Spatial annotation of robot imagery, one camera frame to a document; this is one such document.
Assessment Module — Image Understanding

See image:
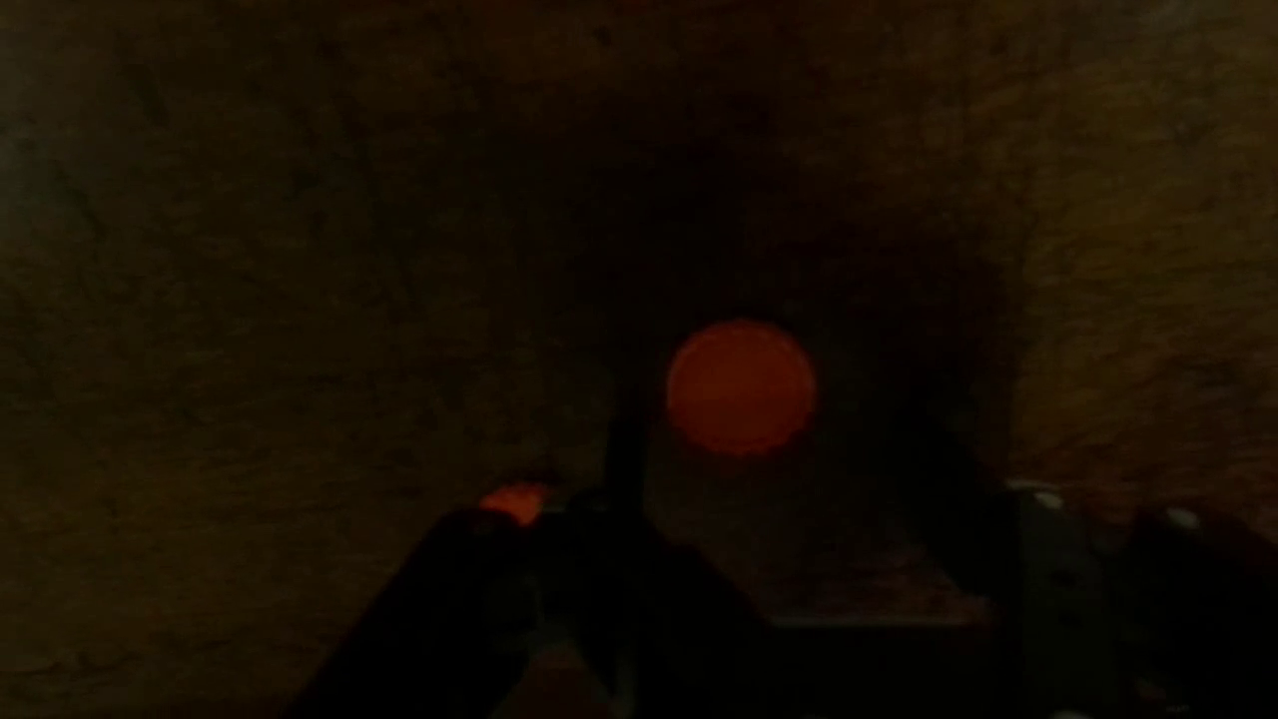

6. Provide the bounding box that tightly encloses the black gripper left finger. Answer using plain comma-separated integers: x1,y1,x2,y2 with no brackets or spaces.
291,407,767,719

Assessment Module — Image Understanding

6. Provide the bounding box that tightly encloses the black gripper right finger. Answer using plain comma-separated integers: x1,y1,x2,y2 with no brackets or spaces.
924,395,1278,719

